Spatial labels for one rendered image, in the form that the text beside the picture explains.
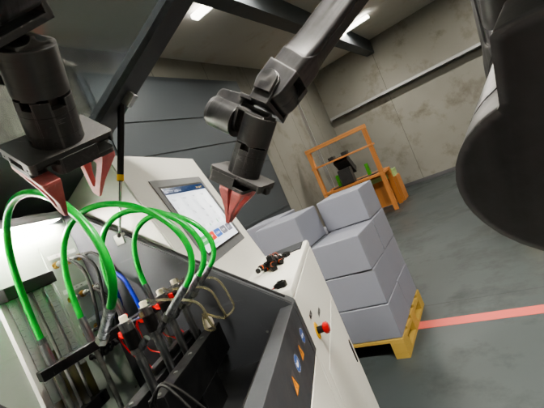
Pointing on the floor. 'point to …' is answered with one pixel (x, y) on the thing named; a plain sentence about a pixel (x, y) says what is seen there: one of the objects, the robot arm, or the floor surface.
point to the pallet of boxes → (354, 265)
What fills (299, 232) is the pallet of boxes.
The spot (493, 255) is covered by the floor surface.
